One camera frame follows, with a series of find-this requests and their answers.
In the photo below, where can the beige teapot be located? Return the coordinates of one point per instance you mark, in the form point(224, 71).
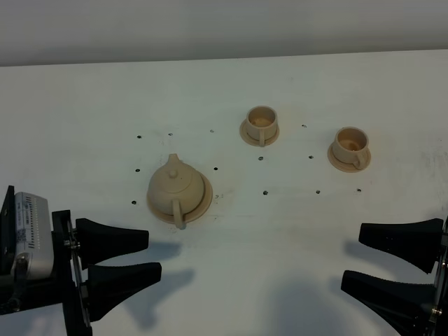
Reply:
point(176, 188)

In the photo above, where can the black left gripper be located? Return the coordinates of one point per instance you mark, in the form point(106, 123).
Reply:
point(106, 286)

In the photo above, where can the beige saucer near centre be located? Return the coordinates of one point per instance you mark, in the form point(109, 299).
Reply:
point(254, 142)

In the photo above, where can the beige teacup near centre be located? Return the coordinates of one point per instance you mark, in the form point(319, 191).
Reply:
point(262, 125)

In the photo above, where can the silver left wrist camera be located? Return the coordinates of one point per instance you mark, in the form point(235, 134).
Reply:
point(34, 243)

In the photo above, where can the beige saucer far right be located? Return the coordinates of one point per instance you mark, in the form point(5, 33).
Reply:
point(349, 161)

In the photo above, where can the beige teacup far right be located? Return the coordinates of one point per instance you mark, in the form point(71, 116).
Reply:
point(352, 138)

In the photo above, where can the beige teapot saucer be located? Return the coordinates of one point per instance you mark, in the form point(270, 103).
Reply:
point(194, 214)

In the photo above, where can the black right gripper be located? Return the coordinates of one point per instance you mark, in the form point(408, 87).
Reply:
point(407, 307)

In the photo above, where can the beige teacup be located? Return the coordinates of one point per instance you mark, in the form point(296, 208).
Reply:
point(262, 125)
point(352, 138)

